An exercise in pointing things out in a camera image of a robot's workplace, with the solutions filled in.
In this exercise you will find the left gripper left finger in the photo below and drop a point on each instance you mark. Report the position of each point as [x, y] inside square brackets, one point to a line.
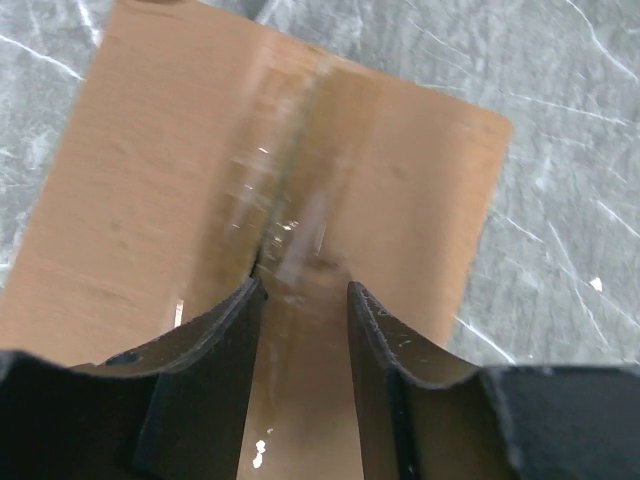
[150, 395]

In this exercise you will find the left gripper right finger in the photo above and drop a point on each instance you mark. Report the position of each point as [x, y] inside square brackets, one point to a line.
[424, 413]

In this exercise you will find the brown cardboard express box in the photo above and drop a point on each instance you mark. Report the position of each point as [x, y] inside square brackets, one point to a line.
[204, 147]

